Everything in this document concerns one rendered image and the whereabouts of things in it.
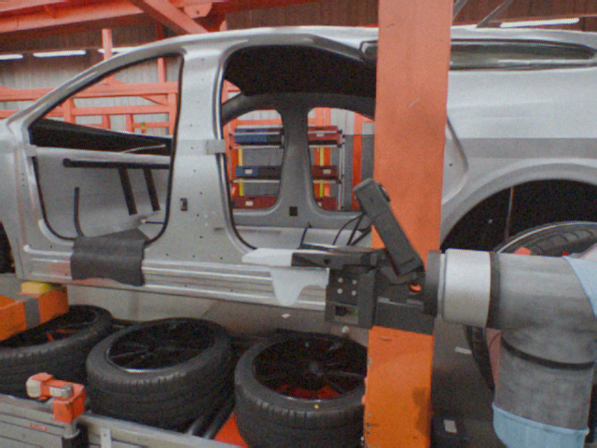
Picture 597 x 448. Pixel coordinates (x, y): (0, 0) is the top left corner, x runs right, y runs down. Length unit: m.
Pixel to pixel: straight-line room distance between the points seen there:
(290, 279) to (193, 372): 1.34
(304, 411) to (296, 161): 2.32
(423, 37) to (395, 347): 0.75
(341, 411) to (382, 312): 1.04
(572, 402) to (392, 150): 0.63
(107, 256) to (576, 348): 1.89
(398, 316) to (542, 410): 0.14
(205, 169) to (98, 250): 0.74
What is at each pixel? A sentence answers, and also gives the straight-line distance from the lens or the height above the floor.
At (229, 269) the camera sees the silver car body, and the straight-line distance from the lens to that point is 1.64.
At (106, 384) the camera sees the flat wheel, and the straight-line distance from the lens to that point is 1.77.
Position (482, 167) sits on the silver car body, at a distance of 1.45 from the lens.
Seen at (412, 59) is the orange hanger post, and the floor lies 1.59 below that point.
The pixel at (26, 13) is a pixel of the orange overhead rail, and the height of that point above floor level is 3.20.
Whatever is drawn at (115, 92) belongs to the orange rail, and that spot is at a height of 3.05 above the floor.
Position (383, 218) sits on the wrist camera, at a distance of 0.39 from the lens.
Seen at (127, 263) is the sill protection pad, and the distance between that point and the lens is 1.93.
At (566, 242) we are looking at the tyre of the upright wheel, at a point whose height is 1.14.
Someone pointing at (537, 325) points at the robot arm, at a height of 1.20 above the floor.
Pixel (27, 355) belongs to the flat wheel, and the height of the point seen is 0.50.
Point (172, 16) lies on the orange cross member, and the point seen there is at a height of 2.64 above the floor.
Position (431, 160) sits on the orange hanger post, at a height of 1.36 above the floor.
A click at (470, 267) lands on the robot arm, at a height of 1.24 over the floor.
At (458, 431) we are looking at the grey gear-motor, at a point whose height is 0.43.
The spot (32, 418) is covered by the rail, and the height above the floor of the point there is 0.35.
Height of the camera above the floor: 1.33
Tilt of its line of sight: 8 degrees down
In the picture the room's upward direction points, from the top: straight up
